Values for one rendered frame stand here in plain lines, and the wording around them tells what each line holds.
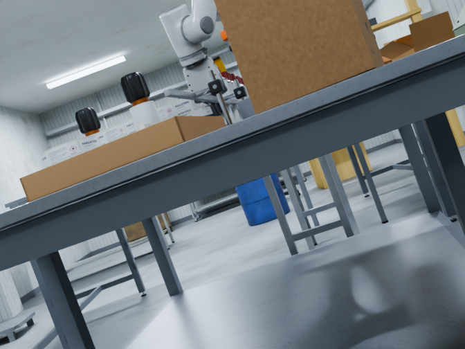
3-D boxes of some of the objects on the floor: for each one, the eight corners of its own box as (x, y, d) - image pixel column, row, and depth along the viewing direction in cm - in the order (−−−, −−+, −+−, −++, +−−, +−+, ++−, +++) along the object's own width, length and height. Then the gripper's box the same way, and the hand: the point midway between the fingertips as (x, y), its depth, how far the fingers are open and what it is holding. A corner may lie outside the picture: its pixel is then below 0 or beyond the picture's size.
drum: (290, 208, 654) (267, 147, 652) (292, 213, 603) (268, 146, 601) (249, 223, 658) (226, 161, 656) (248, 229, 606) (223, 163, 604)
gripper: (169, 71, 159) (196, 127, 165) (216, 52, 155) (241, 109, 162) (174, 65, 165) (198, 119, 172) (219, 46, 162) (243, 102, 169)
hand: (216, 109), depth 166 cm, fingers closed, pressing on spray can
